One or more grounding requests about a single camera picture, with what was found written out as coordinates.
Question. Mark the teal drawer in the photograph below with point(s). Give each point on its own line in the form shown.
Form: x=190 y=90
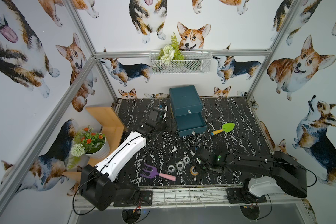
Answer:
x=190 y=124

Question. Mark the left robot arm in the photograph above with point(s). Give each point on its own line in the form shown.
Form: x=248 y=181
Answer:
x=97 y=182

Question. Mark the green fern white flowers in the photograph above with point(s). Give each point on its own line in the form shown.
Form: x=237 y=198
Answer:
x=171 y=52

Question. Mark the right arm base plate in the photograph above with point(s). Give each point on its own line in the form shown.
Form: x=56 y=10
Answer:
x=238 y=195

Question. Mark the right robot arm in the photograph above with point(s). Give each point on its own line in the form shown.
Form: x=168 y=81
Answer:
x=279 y=171

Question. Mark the white wire wall basket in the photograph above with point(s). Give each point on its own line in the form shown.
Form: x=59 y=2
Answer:
x=195 y=61

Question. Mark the potted red flower plant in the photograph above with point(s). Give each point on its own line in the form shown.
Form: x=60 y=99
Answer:
x=92 y=144

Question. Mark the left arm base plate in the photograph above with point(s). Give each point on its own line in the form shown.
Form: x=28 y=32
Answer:
x=138 y=198

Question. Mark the orange tape roll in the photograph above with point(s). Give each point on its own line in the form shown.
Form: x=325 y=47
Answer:
x=193 y=171

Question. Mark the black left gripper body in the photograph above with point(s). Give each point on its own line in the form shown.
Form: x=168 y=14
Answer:
x=159 y=112

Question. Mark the clear white tape roll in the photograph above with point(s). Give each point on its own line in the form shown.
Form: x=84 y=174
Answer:
x=180 y=165
x=186 y=160
x=171 y=168

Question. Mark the teal drawer cabinet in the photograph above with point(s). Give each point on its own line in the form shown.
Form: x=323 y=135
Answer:
x=185 y=100

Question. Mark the green toy trowel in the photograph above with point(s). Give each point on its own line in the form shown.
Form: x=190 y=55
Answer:
x=227 y=127

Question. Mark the wooden corner shelf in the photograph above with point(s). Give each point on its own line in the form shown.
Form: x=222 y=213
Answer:
x=113 y=127

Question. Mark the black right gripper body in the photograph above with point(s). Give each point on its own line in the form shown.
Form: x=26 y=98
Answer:
x=201 y=159

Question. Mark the purple pink toy rake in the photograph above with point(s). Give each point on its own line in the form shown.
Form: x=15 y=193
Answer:
x=152 y=173

